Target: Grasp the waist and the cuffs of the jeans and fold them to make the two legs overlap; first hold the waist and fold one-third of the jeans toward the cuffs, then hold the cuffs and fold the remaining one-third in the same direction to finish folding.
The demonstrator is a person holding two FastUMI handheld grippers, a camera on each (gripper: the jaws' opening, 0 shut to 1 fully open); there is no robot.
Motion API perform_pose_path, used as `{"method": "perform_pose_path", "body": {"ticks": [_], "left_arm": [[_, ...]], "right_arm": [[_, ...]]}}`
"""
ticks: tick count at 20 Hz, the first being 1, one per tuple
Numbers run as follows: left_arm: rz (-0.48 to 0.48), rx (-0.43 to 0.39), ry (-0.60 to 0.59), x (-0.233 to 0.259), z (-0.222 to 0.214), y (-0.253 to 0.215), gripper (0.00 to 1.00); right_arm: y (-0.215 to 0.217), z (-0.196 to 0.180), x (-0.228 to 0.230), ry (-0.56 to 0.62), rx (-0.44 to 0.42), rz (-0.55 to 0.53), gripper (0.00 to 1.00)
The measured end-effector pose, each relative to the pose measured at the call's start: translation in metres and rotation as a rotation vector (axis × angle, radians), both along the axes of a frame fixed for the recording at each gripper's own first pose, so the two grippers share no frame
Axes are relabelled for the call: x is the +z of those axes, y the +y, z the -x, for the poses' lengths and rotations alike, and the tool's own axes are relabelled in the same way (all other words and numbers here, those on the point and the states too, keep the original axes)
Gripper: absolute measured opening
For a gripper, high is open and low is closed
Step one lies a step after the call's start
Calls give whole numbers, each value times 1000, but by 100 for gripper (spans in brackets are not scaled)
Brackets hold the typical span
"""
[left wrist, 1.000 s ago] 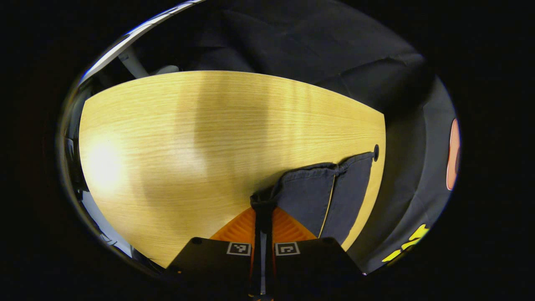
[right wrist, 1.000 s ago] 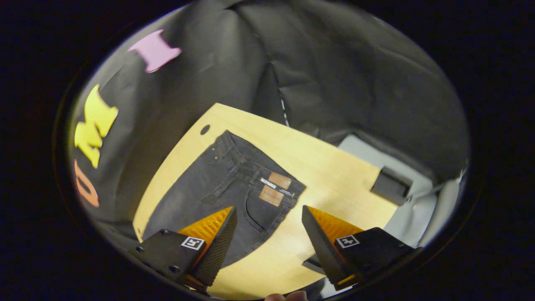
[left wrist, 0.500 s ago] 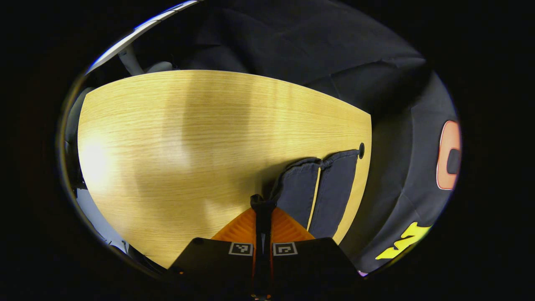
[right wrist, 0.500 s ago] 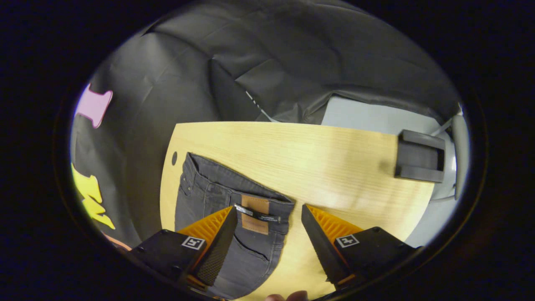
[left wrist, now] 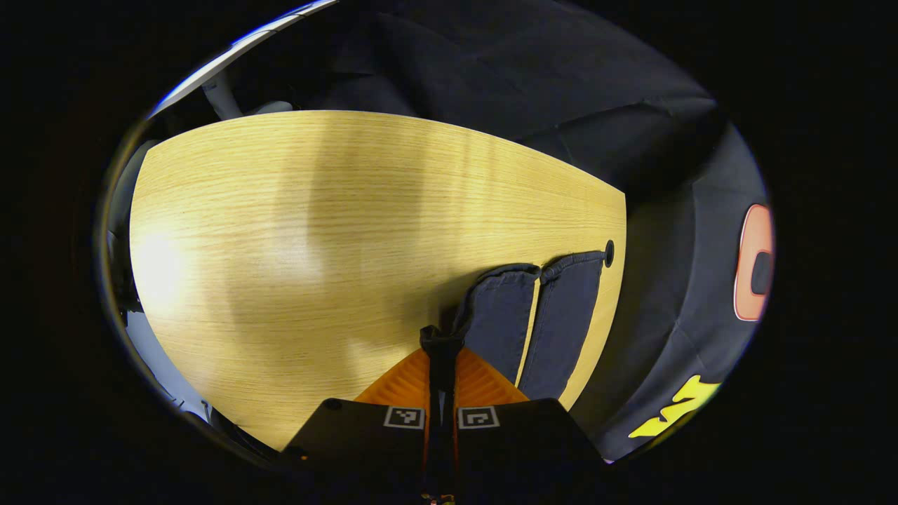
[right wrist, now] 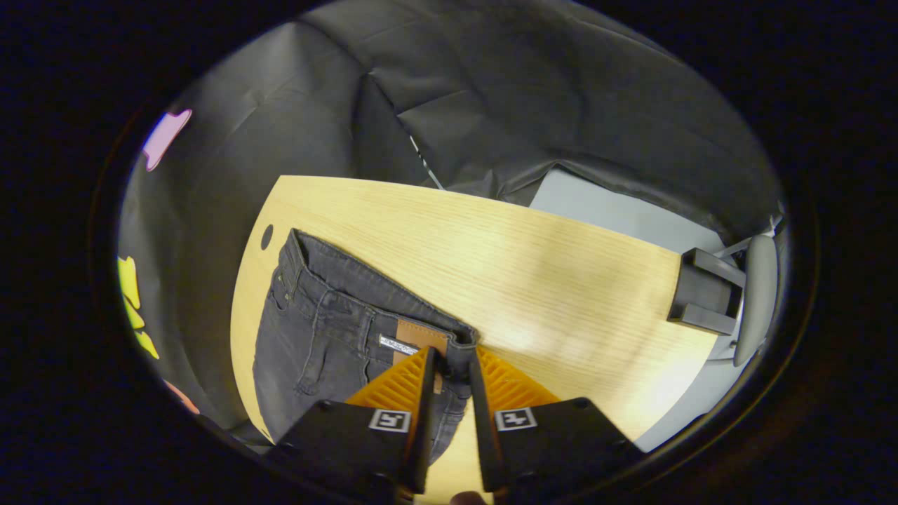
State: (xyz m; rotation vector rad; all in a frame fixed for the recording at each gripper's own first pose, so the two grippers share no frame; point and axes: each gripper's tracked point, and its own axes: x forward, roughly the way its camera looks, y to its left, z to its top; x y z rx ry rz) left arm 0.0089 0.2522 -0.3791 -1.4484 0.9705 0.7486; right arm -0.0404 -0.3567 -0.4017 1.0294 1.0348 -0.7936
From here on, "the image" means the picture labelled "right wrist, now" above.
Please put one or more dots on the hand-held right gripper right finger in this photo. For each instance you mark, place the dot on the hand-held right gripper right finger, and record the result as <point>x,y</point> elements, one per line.
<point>554,438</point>

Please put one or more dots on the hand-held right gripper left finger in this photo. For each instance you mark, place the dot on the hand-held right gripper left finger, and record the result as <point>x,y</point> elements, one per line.
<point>351,442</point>

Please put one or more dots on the dark grey jeans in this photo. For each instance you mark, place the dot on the dark grey jeans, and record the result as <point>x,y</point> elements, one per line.
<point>323,337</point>

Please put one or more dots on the black clamp block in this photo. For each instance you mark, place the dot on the black clamp block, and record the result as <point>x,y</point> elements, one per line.
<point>701,291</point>

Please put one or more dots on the grey office chair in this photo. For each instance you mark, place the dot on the grey office chair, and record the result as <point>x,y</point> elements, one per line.
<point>761,294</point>

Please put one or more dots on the black backdrop cloth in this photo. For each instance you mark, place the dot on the black backdrop cloth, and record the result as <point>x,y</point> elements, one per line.
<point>491,84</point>

